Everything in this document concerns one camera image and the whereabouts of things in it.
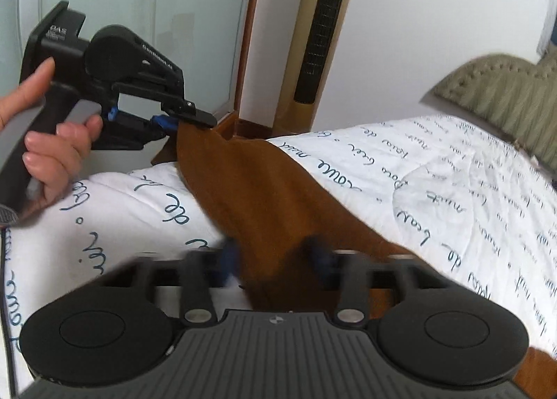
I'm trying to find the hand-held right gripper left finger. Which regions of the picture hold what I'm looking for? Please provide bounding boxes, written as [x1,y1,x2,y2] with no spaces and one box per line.
[98,239,241,327]

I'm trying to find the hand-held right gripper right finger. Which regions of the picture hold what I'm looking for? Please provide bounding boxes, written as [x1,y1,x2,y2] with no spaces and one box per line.
[302,234,441,327]

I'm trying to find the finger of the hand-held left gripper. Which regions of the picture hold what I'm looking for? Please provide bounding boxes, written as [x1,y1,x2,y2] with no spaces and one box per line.
[114,80,217,127]
[92,107,180,151]

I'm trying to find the brown knit sweater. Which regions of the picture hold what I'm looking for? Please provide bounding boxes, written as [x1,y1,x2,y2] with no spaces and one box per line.
[176,119,557,399]

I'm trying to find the person's left hand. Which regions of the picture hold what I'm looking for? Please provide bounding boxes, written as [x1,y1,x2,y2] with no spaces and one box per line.
[0,57,104,210]

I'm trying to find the white script-printed quilt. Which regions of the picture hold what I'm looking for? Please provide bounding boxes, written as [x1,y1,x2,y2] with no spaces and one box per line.
[0,114,557,399]

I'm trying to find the beige tower air conditioner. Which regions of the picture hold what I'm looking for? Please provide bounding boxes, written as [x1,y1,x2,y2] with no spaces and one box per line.
[270,0,363,139]

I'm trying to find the olive green padded headboard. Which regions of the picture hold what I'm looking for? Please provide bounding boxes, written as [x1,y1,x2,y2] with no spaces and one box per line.
[432,52,557,184]

